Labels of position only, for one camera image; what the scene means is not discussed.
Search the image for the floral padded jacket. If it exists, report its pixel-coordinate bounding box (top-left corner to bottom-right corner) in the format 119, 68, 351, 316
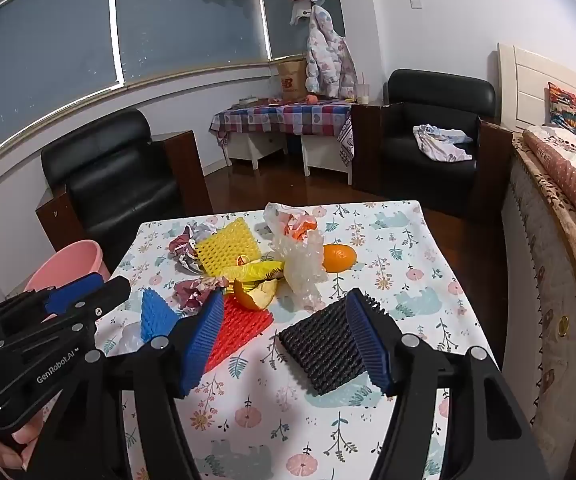
305, 5, 359, 100

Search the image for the cream bed headboard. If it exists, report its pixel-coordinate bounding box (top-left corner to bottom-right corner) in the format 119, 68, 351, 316
497, 42, 576, 133

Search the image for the person's left hand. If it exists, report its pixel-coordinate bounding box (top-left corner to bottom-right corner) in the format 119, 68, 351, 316
0, 417, 44, 473

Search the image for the floral tablecloth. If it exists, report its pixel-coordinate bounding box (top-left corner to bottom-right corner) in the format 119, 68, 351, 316
95, 200, 499, 480

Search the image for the maroon wrapping paper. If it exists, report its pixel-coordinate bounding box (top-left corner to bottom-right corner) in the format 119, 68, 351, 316
173, 277, 226, 313
169, 222, 219, 275

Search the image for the brown paper bag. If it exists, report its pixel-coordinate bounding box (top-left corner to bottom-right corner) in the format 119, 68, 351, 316
276, 59, 309, 102

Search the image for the grey hat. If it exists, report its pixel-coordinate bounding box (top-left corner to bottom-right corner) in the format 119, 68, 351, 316
289, 0, 313, 26

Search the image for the checkered tablecloth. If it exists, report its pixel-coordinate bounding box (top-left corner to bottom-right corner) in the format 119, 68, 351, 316
210, 99, 356, 166

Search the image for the pink plastic bucket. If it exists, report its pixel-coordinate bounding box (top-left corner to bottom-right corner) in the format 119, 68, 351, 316
22, 240, 111, 323

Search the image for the blue foam net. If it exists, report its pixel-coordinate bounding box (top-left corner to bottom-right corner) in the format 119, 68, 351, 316
139, 288, 181, 343

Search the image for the brown dotted blanket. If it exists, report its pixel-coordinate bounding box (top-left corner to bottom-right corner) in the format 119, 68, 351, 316
523, 125, 576, 246

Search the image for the red foam net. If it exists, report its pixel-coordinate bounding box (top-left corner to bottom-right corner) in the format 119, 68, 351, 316
203, 295, 275, 373

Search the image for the white plastic bag orange print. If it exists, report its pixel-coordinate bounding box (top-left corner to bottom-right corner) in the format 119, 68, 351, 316
263, 201, 319, 243

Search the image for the white low cabinet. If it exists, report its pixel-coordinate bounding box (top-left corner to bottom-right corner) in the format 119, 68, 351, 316
227, 132, 289, 171
300, 135, 353, 186

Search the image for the yellow plastic bag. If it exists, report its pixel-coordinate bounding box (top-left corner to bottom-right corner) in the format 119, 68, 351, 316
218, 260, 286, 293

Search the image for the white printed cloth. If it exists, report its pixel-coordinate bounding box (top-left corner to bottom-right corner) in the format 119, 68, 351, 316
413, 124, 475, 163

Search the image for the clear plastic bag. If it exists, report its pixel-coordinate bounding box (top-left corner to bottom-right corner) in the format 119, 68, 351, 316
102, 320, 151, 358
270, 232, 329, 306

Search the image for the black leather armchair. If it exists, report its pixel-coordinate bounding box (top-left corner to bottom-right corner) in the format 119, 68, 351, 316
35, 108, 213, 256
350, 68, 514, 221

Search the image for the window with blue blind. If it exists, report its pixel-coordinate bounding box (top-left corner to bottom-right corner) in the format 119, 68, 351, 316
0, 0, 343, 176

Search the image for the colourful patterned pillow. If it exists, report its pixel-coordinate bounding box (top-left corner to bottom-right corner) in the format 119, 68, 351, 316
547, 81, 576, 143

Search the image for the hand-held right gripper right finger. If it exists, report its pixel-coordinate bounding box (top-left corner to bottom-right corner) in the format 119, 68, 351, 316
345, 288, 555, 480

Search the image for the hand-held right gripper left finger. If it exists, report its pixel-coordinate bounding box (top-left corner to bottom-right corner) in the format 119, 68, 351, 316
42, 289, 225, 480

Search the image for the black foam net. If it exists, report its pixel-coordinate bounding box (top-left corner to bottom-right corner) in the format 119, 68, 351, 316
278, 296, 386, 397

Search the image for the orange peel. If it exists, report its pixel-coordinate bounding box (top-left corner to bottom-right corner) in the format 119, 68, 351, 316
233, 277, 279, 311

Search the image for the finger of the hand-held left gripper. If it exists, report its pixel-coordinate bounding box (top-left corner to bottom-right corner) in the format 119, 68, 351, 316
18, 273, 107, 318
42, 276, 132, 341

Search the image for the yellow foam net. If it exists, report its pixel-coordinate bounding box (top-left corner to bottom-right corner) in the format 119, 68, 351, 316
195, 217, 261, 281

